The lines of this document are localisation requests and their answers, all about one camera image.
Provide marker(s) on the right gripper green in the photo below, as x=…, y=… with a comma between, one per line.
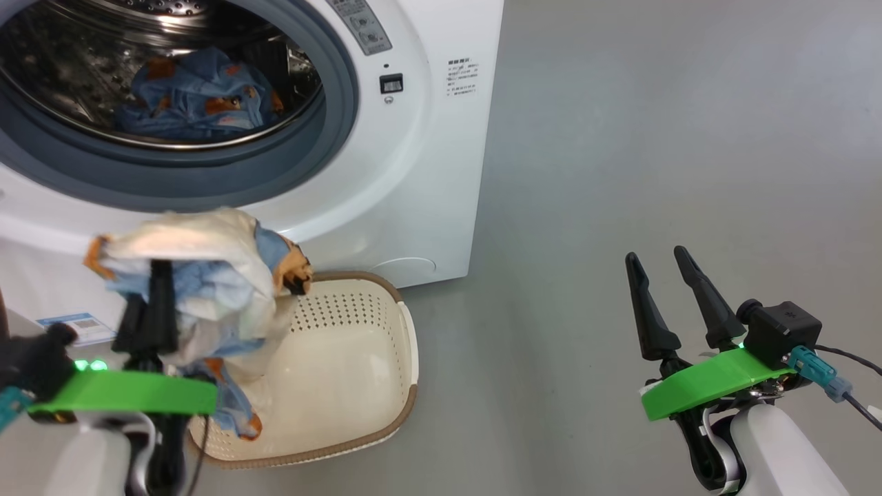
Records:
x=710, y=382

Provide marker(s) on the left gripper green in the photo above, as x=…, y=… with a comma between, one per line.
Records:
x=124, y=393

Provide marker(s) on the white and blue bear garment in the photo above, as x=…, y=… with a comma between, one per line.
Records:
x=207, y=241

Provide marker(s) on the blue bear print garment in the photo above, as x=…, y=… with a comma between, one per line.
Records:
x=193, y=96

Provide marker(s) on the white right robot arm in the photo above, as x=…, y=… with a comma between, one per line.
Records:
x=778, y=455

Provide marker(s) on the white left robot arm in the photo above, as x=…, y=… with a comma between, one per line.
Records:
x=89, y=461

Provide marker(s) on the cream perforated laundry basket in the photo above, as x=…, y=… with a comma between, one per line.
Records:
x=344, y=372

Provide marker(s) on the white front-load washing machine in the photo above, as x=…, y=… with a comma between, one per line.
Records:
x=413, y=172

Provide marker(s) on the blue energy label sticker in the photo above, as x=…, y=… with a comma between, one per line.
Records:
x=76, y=325

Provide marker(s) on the grey warning sticker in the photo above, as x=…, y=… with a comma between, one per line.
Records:
x=362, y=27

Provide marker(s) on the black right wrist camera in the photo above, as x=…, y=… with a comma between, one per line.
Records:
x=782, y=331

